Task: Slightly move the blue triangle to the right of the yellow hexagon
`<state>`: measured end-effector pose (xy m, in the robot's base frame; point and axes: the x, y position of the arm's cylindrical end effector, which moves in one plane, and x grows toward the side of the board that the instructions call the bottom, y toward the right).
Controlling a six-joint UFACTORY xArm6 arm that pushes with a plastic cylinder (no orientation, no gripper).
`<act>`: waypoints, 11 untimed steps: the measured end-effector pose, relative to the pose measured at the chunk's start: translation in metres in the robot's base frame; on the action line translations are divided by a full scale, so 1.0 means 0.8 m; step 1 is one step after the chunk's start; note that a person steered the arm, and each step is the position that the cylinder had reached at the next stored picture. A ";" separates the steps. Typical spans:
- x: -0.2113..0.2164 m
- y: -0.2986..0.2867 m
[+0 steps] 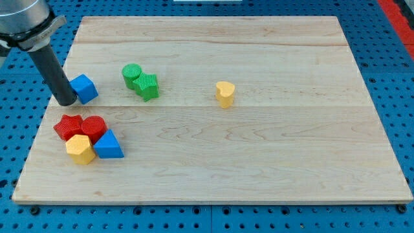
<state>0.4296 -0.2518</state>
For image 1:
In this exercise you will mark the green star block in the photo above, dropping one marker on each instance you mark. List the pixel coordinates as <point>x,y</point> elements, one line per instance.
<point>146,86</point>

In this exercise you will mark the red star block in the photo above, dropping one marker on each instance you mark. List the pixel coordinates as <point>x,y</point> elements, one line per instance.
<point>69,126</point>

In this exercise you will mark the blue cube block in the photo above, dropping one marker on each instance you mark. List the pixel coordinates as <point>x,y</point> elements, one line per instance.
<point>84,88</point>

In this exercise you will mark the red tape strip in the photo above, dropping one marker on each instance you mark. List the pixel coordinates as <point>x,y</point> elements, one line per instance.
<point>401,18</point>

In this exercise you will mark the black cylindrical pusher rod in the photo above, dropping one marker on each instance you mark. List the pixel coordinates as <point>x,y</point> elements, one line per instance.
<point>52,72</point>

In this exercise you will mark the yellow heart block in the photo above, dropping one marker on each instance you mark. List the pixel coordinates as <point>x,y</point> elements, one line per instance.
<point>225,93</point>

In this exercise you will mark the red cylinder block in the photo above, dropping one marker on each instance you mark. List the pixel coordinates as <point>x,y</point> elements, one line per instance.
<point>94,127</point>

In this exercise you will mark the light wooden board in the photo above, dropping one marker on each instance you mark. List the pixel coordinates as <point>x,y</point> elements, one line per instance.
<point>302,129</point>

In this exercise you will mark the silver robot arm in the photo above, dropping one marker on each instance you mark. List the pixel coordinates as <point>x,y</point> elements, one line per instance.
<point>28,25</point>

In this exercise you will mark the yellow hexagon block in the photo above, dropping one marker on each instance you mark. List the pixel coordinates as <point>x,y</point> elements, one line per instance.
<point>80,149</point>

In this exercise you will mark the green cylinder block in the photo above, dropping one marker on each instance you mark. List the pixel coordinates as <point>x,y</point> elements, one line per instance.
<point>130,73</point>

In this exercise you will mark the blue triangle block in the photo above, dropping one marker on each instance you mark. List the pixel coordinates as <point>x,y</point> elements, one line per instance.
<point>108,147</point>

